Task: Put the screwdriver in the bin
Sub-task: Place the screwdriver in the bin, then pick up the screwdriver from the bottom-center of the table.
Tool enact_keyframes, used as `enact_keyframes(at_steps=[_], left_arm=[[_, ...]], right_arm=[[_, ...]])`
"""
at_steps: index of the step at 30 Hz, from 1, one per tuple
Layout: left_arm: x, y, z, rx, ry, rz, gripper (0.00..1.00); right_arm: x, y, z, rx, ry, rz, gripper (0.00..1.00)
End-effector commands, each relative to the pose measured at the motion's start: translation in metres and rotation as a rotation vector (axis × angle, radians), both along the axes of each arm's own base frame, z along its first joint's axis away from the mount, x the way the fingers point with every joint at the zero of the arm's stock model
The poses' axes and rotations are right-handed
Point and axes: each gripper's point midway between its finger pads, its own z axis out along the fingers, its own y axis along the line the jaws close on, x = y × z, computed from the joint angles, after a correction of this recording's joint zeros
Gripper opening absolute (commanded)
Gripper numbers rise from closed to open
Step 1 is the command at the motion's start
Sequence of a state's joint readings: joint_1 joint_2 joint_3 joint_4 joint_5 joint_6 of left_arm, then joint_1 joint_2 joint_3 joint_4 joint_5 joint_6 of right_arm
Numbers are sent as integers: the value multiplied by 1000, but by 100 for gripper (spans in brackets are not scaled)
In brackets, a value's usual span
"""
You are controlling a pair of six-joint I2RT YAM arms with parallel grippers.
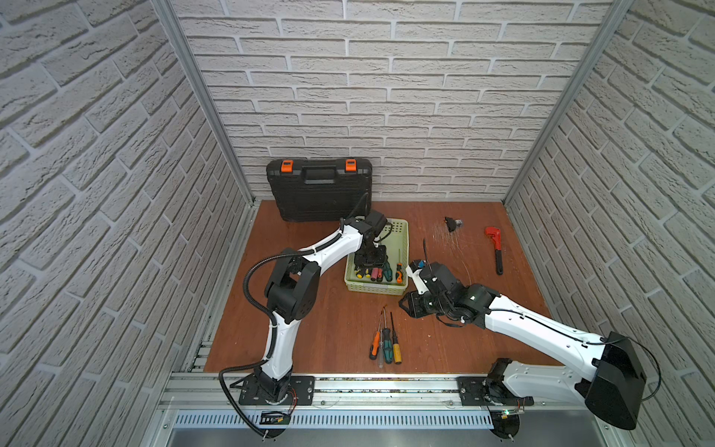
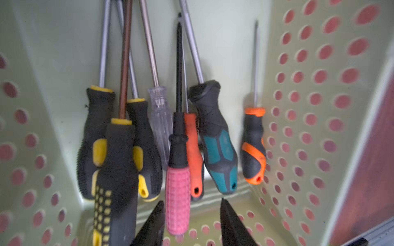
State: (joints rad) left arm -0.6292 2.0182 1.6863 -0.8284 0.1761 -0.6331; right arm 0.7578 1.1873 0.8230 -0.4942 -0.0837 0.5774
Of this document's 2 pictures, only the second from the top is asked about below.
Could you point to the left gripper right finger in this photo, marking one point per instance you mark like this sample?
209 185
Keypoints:
234 233

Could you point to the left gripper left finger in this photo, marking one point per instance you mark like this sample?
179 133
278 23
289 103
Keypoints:
152 232

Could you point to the pink handled screwdriver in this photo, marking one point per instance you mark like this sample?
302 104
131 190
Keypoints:
177 198

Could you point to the large green black screwdriver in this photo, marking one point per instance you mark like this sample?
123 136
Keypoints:
220 157

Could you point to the orange black stubby screwdriver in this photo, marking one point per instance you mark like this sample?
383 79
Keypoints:
253 152

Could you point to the black yellow dotted screwdriver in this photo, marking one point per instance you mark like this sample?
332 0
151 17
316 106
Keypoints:
116 182

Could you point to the red black screwdriver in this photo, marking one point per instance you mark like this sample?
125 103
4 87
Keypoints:
194 156

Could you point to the clear handled screwdriver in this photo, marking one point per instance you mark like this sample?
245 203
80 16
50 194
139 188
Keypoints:
160 112

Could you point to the light green perforated bin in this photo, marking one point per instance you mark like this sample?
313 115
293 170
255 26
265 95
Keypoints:
324 68

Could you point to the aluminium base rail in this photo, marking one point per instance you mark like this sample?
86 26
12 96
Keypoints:
380 235

